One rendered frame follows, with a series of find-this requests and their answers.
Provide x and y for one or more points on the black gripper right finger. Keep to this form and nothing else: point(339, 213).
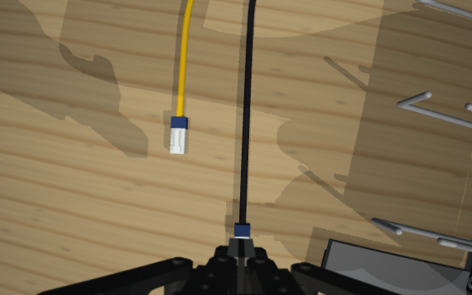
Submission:
point(261, 275)

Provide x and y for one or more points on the white and dark blue cable plug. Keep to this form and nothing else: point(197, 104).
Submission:
point(242, 231)

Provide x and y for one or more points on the dark grey patch panel rack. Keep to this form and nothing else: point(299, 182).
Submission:
point(403, 274)

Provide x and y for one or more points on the white cable plug with dark blue boot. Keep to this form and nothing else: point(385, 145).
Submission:
point(179, 126)

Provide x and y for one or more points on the black cable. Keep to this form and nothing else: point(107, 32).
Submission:
point(246, 113)

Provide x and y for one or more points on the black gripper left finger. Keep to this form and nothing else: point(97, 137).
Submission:
point(221, 275)

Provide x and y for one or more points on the yellow cable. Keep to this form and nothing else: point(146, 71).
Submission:
point(183, 58)

